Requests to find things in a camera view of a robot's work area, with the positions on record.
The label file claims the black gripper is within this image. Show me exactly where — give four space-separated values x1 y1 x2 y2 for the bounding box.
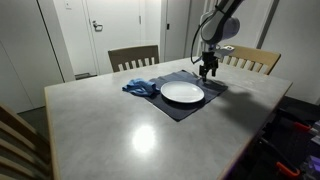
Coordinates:
198 51 221 83

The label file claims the white round plate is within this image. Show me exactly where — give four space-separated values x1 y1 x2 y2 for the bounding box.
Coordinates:
160 80 206 104

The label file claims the dark blue placemat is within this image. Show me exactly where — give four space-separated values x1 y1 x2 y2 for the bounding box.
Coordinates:
143 69 229 123

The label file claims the light wooden chair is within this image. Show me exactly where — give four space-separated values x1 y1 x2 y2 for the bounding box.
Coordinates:
218 44 282 76

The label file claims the crumpled blue cloth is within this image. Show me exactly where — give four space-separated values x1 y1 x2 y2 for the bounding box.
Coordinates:
121 77 161 98

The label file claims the dark brown wooden chair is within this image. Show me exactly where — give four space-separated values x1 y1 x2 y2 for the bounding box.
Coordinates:
107 44 161 73

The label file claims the black clamp orange tip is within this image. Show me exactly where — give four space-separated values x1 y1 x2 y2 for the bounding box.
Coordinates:
275 161 301 178

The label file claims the brown slatted wooden chair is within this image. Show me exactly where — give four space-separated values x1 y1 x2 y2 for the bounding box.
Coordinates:
0 103 53 180

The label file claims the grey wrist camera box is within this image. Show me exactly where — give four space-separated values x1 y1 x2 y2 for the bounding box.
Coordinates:
214 45 236 57

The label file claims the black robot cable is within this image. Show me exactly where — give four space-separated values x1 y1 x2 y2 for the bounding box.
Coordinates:
190 12 210 65

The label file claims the black clamp red handle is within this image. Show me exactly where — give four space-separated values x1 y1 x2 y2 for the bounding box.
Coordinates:
292 121 313 135

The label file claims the silver door handle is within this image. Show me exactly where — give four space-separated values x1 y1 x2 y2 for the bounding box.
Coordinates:
91 20 104 33

